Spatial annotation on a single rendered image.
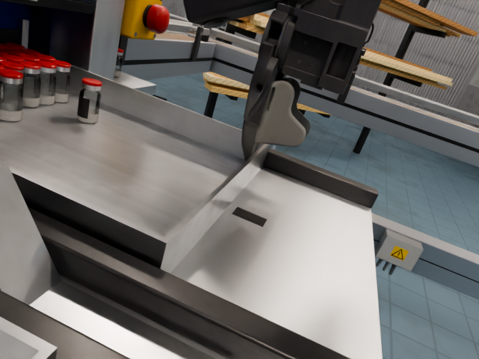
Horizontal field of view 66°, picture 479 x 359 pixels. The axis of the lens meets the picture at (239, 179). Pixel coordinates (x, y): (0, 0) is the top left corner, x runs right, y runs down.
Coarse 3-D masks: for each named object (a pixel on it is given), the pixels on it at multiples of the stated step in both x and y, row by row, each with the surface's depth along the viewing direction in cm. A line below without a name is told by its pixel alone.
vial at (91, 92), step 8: (88, 88) 39; (96, 88) 39; (88, 96) 39; (96, 96) 40; (96, 104) 40; (88, 112) 40; (96, 112) 41; (80, 120) 41; (88, 120) 41; (96, 120) 41
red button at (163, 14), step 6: (156, 6) 54; (162, 6) 54; (150, 12) 53; (156, 12) 53; (162, 12) 54; (168, 12) 55; (150, 18) 54; (156, 18) 53; (162, 18) 54; (168, 18) 55; (150, 24) 54; (156, 24) 54; (162, 24) 54; (168, 24) 56; (150, 30) 55; (156, 30) 55; (162, 30) 55
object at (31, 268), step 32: (0, 192) 18; (0, 224) 17; (32, 224) 19; (0, 256) 17; (32, 256) 19; (0, 288) 17; (32, 288) 18; (64, 288) 19; (64, 320) 18; (96, 320) 18; (128, 320) 19; (128, 352) 17; (160, 352) 18; (192, 352) 18
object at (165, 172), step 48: (144, 96) 46; (0, 144) 31; (48, 144) 34; (96, 144) 37; (144, 144) 40; (192, 144) 44; (240, 144) 44; (48, 192) 22; (96, 192) 29; (144, 192) 31; (192, 192) 33; (144, 240) 20; (192, 240) 25
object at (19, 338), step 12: (0, 324) 13; (12, 324) 13; (0, 336) 13; (12, 336) 13; (24, 336) 13; (36, 336) 13; (0, 348) 13; (12, 348) 13; (24, 348) 13; (36, 348) 13; (48, 348) 13
